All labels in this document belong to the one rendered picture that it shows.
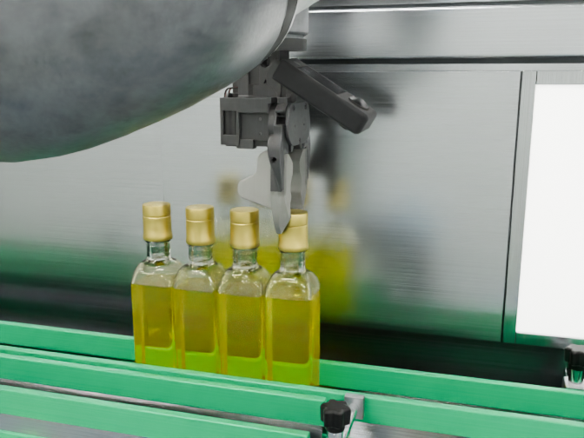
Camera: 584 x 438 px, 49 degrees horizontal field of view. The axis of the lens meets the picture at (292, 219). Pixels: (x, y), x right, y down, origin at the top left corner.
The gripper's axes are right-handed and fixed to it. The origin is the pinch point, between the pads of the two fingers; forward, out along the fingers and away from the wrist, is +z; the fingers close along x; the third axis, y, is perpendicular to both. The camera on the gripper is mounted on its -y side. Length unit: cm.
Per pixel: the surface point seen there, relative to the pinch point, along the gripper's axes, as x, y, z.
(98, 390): 8.1, 22.3, 21.6
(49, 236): -11.6, 45.0, 8.9
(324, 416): 15.7, -9.0, 14.9
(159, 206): 2.4, 16.0, -0.8
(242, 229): 2.3, 5.2, 1.2
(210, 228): 1.5, 9.7, 1.6
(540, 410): -5.3, -28.5, 21.5
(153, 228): 2.9, 16.7, 1.8
